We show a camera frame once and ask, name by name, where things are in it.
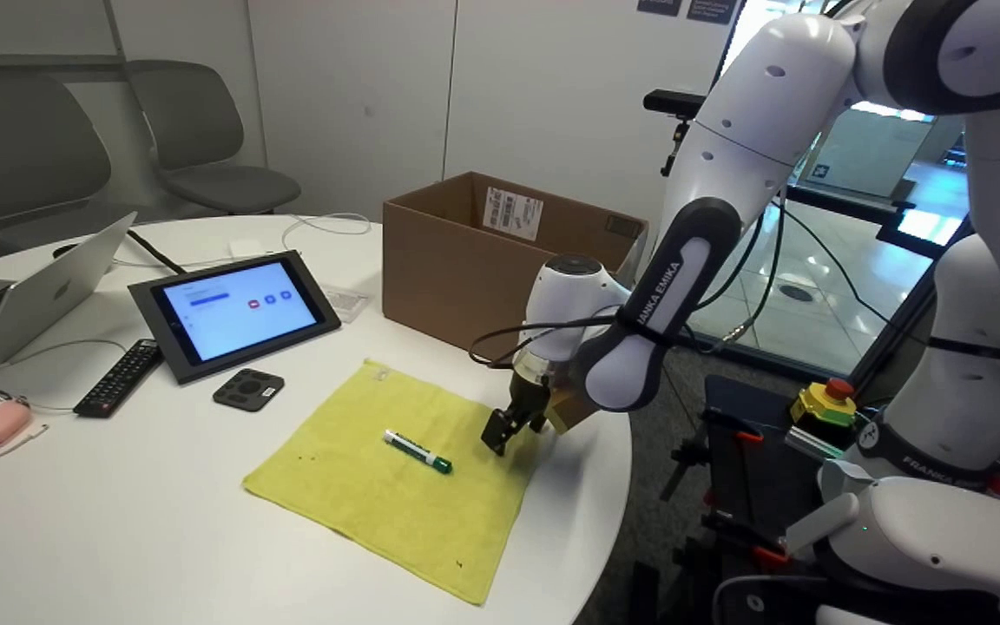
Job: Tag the white curved base cover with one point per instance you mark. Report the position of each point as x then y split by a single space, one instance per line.
954 540

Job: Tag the black equipment cart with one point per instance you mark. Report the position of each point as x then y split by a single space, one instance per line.
744 464

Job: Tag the brown cardboard box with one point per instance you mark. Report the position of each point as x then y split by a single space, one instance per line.
453 266

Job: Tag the yellow towel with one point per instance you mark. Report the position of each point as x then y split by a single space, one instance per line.
384 507

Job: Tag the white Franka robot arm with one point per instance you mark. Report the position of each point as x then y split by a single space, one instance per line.
778 104

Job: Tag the yellow red emergency stop button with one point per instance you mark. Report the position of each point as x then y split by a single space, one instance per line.
824 405

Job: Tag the black camera on stand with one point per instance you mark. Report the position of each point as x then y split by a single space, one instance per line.
672 101

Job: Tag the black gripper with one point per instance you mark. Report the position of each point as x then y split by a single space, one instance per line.
528 401

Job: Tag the small black button pad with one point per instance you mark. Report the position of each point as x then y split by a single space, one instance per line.
248 391

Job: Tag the grey shell chair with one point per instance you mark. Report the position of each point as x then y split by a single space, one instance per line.
16 149
207 149

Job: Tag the green marker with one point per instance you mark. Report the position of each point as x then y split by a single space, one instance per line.
417 452

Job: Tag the black remote control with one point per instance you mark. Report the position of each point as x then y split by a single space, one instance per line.
116 381

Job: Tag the black tablet with blue screen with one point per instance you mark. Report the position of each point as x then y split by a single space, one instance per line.
234 308

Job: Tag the silver laptop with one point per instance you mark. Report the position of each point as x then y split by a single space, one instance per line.
35 301

